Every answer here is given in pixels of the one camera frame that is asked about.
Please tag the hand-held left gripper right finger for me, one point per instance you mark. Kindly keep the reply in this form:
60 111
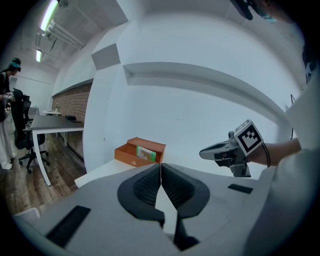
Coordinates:
220 212

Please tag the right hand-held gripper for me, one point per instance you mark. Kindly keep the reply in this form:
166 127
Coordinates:
250 138

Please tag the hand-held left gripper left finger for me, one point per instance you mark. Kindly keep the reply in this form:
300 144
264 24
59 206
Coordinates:
100 215

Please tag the orange box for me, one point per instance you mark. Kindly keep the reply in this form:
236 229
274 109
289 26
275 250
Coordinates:
125 151

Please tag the green white box of bandages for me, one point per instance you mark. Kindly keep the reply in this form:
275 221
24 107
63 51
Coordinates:
146 153

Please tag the person's right forearm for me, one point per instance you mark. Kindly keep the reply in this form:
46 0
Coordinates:
282 151

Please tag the black wrist band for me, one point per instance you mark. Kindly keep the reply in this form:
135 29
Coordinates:
268 155

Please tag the white chair back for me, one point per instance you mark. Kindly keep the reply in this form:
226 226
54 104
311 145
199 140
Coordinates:
27 213

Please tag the person's white shirt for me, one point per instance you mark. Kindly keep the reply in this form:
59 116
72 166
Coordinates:
295 200

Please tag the dark desk with white legs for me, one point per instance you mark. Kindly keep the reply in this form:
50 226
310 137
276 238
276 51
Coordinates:
55 123

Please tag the black device on desk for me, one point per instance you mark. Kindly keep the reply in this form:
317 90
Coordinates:
70 117

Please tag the small white desk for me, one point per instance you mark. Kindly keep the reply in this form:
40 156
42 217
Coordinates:
51 113

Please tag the black office chair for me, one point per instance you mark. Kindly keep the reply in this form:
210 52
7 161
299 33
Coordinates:
21 120

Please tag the short ceiling light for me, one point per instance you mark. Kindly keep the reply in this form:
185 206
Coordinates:
38 55

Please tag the white ceiling pipes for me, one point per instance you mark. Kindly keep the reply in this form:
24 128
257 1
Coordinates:
65 35

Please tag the long ceiling light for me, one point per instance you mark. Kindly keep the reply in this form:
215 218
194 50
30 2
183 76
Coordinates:
48 15

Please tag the black head-worn camera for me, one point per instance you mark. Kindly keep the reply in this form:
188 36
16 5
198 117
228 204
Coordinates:
243 8

